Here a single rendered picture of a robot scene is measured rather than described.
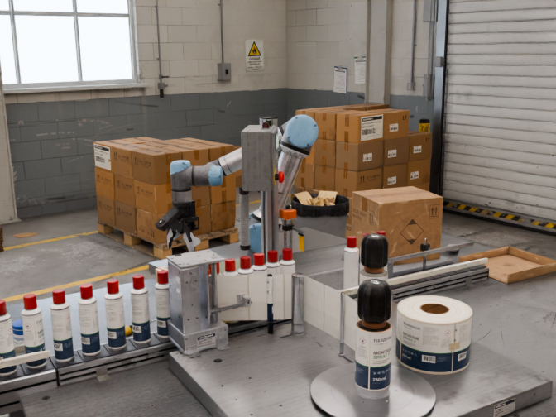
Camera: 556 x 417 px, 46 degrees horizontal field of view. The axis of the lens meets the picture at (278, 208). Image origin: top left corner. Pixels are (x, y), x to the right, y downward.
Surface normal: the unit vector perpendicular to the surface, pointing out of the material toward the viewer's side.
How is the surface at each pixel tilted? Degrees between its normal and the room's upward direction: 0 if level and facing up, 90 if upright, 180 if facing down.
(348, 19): 90
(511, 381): 0
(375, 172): 87
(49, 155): 90
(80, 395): 0
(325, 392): 0
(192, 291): 90
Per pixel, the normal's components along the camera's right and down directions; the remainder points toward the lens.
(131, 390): -0.01, -0.97
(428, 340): -0.31, 0.22
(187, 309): 0.50, 0.20
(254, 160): -0.09, 0.23
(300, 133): 0.04, 0.03
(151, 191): -0.75, 0.15
